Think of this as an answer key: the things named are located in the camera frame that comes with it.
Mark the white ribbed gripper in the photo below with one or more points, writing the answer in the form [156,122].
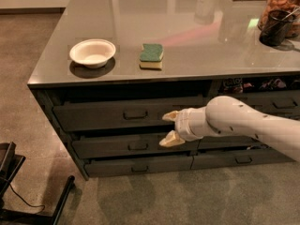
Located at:
[182,123]

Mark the grey drawer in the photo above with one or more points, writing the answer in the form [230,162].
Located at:
[222,142]
[279,103]
[238,158]
[89,116]
[129,166]
[126,145]

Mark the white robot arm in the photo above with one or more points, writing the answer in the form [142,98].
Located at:
[228,116]

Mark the green and yellow sponge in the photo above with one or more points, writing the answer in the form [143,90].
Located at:
[151,56]

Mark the snack packets in shelf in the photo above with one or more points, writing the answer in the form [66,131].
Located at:
[239,85]

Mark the grey counter cabinet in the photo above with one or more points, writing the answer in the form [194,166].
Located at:
[150,86]

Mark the white paper bowl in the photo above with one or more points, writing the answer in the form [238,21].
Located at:
[92,53]

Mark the black mesh cup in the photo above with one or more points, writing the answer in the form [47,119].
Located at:
[276,28]

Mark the glass jar of nuts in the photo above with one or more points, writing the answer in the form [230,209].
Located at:
[287,5]

